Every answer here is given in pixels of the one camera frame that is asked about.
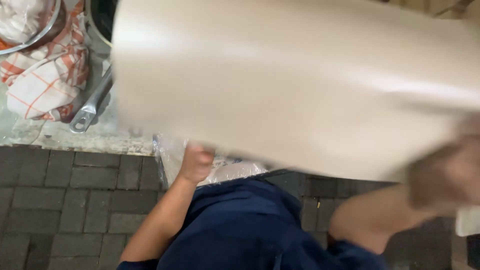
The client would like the person's left hand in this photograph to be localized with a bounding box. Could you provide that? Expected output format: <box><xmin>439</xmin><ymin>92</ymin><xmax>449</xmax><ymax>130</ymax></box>
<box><xmin>178</xmin><ymin>143</ymin><xmax>216</xmax><ymax>185</ymax></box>

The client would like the person's right hand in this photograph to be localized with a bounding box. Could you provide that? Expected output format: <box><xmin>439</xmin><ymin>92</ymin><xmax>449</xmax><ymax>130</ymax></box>
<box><xmin>407</xmin><ymin>116</ymin><xmax>480</xmax><ymax>216</ymax></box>

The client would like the clear plastic package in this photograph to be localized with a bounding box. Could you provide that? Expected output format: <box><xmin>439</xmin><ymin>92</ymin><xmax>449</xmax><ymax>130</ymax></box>
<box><xmin>153</xmin><ymin>134</ymin><xmax>269</xmax><ymax>188</ymax></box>

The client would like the large beige paper sheet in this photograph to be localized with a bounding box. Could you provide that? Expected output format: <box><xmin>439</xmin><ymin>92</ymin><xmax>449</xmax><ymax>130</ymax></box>
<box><xmin>111</xmin><ymin>0</ymin><xmax>480</xmax><ymax>184</ymax></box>

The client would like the person's navy blue clothing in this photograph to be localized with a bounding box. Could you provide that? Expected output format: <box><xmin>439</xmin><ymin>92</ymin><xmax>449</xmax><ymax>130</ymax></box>
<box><xmin>116</xmin><ymin>170</ymin><xmax>391</xmax><ymax>270</ymax></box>

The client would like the steel frying pan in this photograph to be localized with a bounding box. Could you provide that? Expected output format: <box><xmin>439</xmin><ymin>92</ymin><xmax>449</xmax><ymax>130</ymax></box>
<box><xmin>69</xmin><ymin>0</ymin><xmax>119</xmax><ymax>134</ymax></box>

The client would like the orange checked kitchen towel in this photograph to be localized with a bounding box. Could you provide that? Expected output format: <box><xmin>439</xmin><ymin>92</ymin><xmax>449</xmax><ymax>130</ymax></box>
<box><xmin>0</xmin><ymin>0</ymin><xmax>90</xmax><ymax>122</ymax></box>

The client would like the steel mixing bowl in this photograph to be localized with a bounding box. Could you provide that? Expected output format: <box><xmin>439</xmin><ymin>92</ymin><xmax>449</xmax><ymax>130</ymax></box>
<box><xmin>0</xmin><ymin>0</ymin><xmax>67</xmax><ymax>56</ymax></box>

